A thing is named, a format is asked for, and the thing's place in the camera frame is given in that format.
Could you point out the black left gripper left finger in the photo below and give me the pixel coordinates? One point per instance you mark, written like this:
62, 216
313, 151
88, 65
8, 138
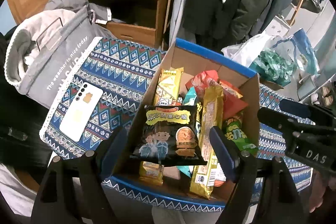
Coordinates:
71, 190

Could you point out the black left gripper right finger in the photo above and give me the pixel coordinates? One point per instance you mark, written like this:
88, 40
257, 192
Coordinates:
279, 201

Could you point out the green snack bag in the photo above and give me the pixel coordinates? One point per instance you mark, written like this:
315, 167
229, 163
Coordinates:
239, 134

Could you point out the gold biscuit pack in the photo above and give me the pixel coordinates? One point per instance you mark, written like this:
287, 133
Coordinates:
202, 182

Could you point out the orange-red snack bag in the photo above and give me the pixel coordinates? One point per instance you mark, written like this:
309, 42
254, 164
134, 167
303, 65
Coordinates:
210, 83

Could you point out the black snack bag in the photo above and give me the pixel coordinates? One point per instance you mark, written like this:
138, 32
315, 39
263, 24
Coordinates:
179, 123

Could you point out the teal snack bag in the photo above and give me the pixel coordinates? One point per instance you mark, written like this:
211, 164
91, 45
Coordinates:
190, 99

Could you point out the person's right hand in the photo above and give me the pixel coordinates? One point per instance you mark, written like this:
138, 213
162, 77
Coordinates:
320, 183

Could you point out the white shoe rack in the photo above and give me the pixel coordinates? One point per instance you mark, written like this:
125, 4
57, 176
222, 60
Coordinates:
317, 90

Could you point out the white smartphone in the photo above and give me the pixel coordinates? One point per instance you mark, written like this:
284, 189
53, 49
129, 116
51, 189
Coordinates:
80, 111

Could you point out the teal box with paper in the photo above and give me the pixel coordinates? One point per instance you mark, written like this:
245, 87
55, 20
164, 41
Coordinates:
274, 68

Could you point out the blue white plastic bag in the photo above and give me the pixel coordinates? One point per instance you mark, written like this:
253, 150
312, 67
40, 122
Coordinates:
297, 48

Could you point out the patterned blue tablecloth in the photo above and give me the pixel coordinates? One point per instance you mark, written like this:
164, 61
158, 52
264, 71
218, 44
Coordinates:
127, 72

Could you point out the grey fabric storage bag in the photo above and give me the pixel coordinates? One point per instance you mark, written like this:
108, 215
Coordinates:
45, 48

